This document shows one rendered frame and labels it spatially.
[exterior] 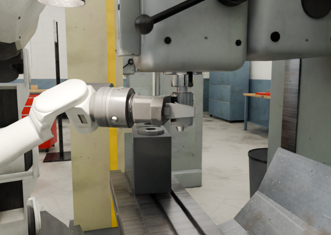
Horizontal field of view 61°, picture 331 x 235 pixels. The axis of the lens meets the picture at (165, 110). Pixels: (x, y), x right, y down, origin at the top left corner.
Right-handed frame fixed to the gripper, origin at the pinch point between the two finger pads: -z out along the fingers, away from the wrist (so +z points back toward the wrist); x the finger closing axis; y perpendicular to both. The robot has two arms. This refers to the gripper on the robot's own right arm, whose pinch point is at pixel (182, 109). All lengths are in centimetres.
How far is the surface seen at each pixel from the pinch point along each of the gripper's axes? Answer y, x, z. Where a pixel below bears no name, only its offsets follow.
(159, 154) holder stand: 17.7, 26.5, 9.5
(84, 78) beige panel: -4, 147, 91
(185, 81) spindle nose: -6.0, -2.2, -0.8
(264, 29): -15.4, -6.0, -14.7
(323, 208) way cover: 22.6, 7.9, -32.2
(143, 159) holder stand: 19.1, 25.0, 14.4
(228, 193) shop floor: 122, 248, -28
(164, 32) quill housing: -14.1, -11.8, 1.9
